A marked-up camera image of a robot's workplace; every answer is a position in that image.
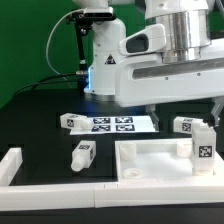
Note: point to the paper sheet with markers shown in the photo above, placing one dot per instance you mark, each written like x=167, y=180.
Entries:
x=119, y=124

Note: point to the white U-shaped fence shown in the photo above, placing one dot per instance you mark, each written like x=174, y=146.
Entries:
x=198, y=189

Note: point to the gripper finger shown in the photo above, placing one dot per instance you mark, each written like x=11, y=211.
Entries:
x=151, y=111
x=213, y=119

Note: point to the white square table top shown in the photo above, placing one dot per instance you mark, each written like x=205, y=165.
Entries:
x=164, y=160

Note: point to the black camera on stand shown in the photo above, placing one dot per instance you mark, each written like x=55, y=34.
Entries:
x=83, y=20

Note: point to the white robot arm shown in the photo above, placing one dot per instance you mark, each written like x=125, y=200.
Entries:
x=172, y=59

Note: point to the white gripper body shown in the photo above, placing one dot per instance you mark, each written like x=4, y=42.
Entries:
x=142, y=78

